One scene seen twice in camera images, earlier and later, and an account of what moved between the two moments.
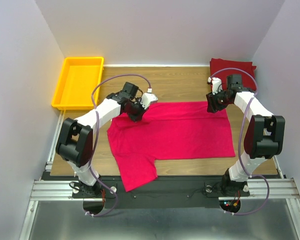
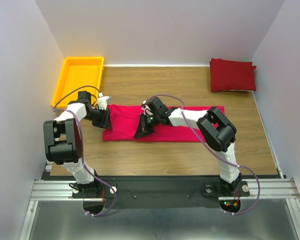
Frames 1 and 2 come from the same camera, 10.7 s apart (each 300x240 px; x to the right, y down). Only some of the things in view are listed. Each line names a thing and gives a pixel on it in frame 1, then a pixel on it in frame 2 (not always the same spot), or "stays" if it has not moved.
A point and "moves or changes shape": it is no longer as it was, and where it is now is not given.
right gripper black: [212, 105] → [143, 129]
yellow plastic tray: [79, 76] stays
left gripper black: [138, 117] → [105, 122]
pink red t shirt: [168, 130] moves or changes shape
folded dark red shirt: [217, 64] stays
